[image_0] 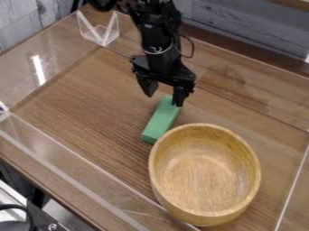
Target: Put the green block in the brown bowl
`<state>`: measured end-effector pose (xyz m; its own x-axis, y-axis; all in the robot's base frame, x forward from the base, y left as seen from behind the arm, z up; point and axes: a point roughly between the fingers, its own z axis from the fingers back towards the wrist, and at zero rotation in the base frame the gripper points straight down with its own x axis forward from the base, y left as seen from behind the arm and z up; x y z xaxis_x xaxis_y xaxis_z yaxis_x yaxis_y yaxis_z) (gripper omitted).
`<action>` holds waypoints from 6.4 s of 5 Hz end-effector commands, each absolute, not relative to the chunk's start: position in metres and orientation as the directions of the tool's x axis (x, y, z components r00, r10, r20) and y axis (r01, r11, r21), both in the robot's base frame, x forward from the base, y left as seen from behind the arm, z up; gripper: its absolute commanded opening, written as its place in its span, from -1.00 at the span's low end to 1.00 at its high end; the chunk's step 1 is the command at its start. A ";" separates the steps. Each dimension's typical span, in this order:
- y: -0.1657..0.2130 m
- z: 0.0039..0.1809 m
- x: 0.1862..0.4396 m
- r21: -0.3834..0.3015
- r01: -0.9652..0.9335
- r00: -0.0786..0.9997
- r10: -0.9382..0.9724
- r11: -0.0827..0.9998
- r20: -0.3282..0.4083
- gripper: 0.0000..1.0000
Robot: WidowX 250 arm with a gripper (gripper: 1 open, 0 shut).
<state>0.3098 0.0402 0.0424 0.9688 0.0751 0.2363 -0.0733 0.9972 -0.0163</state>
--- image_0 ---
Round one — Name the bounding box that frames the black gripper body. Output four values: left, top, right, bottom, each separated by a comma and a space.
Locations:
129, 55, 196, 94

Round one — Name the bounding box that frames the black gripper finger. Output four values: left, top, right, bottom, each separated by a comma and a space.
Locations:
136, 73, 157, 97
172, 87, 187, 107

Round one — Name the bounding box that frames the green rectangular block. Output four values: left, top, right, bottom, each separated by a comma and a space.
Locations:
141, 95, 180, 144

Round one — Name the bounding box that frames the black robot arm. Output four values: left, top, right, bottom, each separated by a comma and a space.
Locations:
88, 0, 196, 107

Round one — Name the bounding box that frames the brown wooden bowl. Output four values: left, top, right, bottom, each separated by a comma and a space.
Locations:
148, 123, 262, 226

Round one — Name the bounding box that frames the clear acrylic corner bracket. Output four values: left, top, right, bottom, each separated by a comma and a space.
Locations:
76, 11, 119, 47

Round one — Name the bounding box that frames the black metal frame mount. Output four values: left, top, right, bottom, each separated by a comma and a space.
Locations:
0, 192, 73, 231

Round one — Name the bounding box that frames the black cable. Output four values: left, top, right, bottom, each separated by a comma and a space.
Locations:
0, 203, 42, 231

